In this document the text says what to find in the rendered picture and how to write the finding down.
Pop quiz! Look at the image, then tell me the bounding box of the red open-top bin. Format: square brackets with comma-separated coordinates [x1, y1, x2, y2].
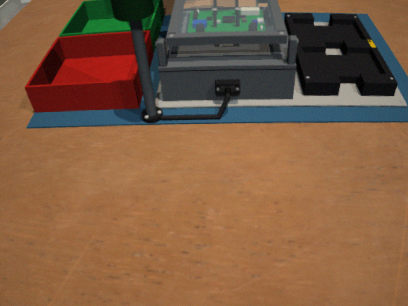
[25, 31, 143, 113]

